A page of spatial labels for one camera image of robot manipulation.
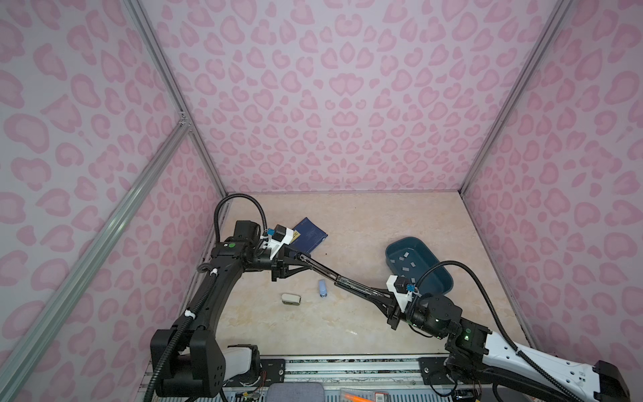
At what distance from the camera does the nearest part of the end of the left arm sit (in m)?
0.63

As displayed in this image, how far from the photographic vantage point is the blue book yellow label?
103 centimetres

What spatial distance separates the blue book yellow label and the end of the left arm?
336 mm
